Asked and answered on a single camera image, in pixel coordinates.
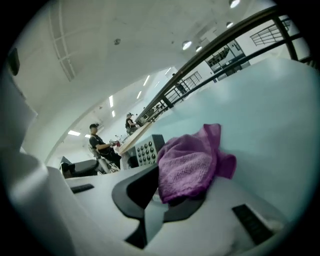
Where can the purple cloth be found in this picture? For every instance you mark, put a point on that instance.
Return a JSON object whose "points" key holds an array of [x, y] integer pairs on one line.
{"points": [[185, 165]]}

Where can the small round ceiling downlight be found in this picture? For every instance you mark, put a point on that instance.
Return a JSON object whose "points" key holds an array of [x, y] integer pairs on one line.
{"points": [[198, 48], [229, 24]]}

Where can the long ceiling light strips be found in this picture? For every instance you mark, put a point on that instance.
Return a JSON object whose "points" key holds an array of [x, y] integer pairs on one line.
{"points": [[111, 101]]}

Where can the grey office chair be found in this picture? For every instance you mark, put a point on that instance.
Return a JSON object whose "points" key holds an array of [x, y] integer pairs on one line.
{"points": [[82, 168]]}

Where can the grey box with black knobs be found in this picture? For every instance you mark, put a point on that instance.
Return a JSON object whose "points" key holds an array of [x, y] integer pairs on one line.
{"points": [[146, 152]]}

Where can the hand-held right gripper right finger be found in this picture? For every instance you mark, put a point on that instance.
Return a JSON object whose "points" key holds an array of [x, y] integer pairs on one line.
{"points": [[212, 225]]}

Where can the wooden table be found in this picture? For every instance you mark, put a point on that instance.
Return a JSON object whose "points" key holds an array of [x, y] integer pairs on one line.
{"points": [[132, 140]]}

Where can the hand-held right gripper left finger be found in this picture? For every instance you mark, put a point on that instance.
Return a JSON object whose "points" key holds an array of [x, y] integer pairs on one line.
{"points": [[100, 200]]}

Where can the light blue table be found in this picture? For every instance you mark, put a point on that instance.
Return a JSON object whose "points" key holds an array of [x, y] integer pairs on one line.
{"points": [[262, 125]]}

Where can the large round ceiling downlight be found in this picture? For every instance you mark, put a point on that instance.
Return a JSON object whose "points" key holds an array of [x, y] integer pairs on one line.
{"points": [[187, 45], [235, 3]]}

